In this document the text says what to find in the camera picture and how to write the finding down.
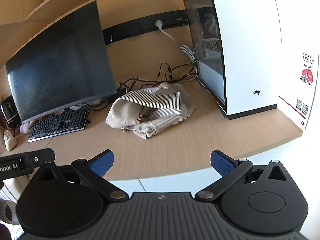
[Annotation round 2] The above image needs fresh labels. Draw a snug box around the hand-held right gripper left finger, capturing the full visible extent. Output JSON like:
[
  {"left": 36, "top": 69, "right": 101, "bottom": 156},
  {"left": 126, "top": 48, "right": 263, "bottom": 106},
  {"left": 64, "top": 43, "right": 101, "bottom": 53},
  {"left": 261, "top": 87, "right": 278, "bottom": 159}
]
[{"left": 32, "top": 149, "right": 128, "bottom": 202}]

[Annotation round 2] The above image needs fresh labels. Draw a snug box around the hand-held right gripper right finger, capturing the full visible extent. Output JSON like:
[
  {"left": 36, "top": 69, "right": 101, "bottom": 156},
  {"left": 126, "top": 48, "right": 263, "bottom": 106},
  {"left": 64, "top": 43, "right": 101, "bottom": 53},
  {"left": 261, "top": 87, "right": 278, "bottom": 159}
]
[{"left": 194, "top": 149, "right": 291, "bottom": 203}]

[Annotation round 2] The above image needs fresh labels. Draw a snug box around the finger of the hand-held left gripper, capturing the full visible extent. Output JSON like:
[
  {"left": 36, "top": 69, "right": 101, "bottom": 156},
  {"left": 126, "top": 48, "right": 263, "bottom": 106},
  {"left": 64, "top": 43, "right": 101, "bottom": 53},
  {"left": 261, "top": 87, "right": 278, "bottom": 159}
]
[{"left": 21, "top": 148, "right": 56, "bottom": 171}]

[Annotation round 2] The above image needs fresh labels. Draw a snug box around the striped beige sweater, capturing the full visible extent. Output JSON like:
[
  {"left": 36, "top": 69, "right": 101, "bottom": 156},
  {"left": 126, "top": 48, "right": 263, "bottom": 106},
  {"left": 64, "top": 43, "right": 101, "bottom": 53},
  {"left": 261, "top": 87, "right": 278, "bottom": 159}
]
[{"left": 105, "top": 82, "right": 198, "bottom": 140}]

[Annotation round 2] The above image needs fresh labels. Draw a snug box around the black keyboard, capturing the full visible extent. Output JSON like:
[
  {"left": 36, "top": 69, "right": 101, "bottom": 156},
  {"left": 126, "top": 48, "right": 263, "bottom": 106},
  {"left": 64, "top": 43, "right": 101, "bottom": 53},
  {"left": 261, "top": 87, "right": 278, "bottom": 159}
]
[{"left": 27, "top": 106, "right": 91, "bottom": 143}]

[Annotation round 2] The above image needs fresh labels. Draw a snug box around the black desk speaker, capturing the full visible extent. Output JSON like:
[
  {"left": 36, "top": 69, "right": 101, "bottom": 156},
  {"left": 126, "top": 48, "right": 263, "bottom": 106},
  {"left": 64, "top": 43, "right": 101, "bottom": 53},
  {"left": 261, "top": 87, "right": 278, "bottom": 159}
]
[{"left": 0, "top": 95, "right": 19, "bottom": 129}]

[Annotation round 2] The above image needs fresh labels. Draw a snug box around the black computer monitor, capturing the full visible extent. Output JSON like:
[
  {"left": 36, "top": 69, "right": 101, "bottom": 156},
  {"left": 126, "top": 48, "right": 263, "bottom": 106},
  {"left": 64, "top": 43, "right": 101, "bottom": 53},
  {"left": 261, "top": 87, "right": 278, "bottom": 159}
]
[{"left": 5, "top": 0, "right": 118, "bottom": 125}]

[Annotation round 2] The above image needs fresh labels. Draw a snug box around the white computer case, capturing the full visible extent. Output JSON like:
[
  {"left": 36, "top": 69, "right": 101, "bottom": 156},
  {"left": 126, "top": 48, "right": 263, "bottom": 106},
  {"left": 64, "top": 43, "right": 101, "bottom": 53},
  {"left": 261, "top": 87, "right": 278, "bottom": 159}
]
[{"left": 183, "top": 0, "right": 284, "bottom": 121}]

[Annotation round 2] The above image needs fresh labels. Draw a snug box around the wooden shelf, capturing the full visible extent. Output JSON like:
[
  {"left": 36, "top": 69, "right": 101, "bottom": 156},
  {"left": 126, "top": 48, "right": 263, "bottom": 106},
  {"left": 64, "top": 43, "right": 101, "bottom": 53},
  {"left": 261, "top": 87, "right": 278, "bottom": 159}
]
[{"left": 24, "top": 0, "right": 100, "bottom": 23}]

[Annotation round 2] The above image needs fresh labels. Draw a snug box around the black cable tangle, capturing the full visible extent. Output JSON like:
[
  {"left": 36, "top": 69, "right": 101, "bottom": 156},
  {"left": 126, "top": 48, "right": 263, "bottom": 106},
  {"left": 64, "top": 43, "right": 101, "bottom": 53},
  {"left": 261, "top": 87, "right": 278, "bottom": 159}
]
[{"left": 117, "top": 62, "right": 199, "bottom": 93}]

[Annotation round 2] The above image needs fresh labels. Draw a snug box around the white cable bundle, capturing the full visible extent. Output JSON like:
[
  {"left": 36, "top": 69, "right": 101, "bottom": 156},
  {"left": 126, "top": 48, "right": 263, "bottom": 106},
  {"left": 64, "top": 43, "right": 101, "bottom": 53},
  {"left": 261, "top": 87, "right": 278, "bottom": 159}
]
[{"left": 180, "top": 44, "right": 198, "bottom": 58}]

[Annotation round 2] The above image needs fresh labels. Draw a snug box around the black power rail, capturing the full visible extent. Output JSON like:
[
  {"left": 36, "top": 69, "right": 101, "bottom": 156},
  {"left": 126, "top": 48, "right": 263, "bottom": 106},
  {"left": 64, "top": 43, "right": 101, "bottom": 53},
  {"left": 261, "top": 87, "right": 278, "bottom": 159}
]
[{"left": 102, "top": 9, "right": 189, "bottom": 46}]

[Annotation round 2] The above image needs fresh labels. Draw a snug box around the white power plug cable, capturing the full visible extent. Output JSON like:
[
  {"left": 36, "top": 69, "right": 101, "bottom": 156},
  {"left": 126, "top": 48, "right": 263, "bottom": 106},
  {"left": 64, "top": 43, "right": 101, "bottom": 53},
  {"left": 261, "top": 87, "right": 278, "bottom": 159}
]
[{"left": 155, "top": 20, "right": 179, "bottom": 42}]

